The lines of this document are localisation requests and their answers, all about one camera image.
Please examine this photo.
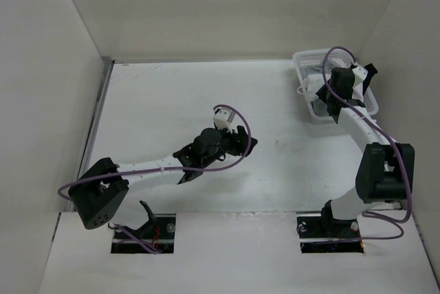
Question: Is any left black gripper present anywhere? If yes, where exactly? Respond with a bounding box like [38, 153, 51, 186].
[202, 124, 256, 168]

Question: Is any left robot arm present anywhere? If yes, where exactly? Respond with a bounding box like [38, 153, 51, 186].
[67, 126, 258, 230]

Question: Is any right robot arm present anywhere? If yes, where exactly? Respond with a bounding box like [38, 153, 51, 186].
[318, 66, 415, 236]

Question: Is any black tank top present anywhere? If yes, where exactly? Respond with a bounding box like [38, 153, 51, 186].
[362, 63, 378, 95]

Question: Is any grey tank top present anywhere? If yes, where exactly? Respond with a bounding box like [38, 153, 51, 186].
[305, 65, 328, 116]

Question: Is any white plastic basket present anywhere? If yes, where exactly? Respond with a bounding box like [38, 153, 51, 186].
[291, 47, 380, 125]

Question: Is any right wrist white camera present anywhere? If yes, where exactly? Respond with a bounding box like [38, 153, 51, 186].
[350, 63, 368, 87]

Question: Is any wrist white camera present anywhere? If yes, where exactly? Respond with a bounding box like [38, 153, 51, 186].
[212, 108, 235, 131]
[350, 63, 368, 87]

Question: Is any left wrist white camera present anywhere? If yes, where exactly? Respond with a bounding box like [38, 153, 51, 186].
[212, 108, 235, 131]

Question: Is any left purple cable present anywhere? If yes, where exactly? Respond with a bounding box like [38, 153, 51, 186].
[56, 104, 252, 256]

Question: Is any purple cable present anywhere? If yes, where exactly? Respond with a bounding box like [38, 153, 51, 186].
[56, 104, 252, 256]
[322, 45, 413, 242]

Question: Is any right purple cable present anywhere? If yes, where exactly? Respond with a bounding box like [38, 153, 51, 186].
[322, 45, 413, 242]

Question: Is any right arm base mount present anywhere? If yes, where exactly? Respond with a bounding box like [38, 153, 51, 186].
[296, 203, 364, 253]

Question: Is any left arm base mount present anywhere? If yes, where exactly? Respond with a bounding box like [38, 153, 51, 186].
[107, 201, 177, 255]

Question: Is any metal table edge rail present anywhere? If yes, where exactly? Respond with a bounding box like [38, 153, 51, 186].
[67, 56, 115, 212]

